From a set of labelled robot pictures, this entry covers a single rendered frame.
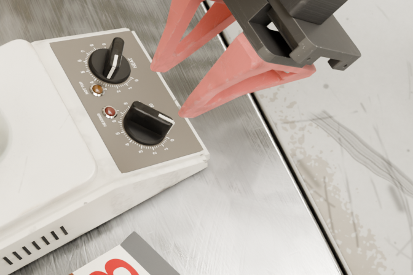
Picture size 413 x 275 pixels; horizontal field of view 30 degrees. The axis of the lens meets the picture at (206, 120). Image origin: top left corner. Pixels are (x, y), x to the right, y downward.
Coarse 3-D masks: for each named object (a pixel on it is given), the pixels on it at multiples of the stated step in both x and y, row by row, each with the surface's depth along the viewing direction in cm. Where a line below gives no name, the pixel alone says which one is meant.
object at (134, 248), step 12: (132, 240) 56; (108, 252) 55; (120, 252) 55; (132, 252) 56; (144, 252) 56; (156, 252) 56; (132, 264) 55; (144, 264) 55; (156, 264) 55; (168, 264) 55
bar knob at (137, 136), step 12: (132, 108) 53; (144, 108) 54; (132, 120) 54; (144, 120) 54; (156, 120) 53; (168, 120) 54; (132, 132) 54; (144, 132) 54; (156, 132) 54; (168, 132) 54; (144, 144) 54; (156, 144) 54
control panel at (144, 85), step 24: (72, 48) 56; (96, 48) 57; (72, 72) 55; (144, 72) 58; (96, 96) 55; (120, 96) 56; (144, 96) 57; (168, 96) 58; (96, 120) 53; (120, 120) 54; (120, 144) 53; (168, 144) 55; (192, 144) 56; (120, 168) 52
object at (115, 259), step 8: (112, 256) 55; (120, 256) 55; (96, 264) 53; (104, 264) 54; (112, 264) 54; (120, 264) 54; (128, 264) 55; (80, 272) 52; (88, 272) 53; (96, 272) 53; (104, 272) 53; (112, 272) 54; (120, 272) 54; (128, 272) 54; (136, 272) 55
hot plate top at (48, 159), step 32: (0, 64) 53; (32, 64) 53; (0, 96) 52; (32, 96) 52; (32, 128) 51; (64, 128) 51; (32, 160) 50; (64, 160) 50; (0, 192) 49; (32, 192) 49; (64, 192) 49; (0, 224) 48
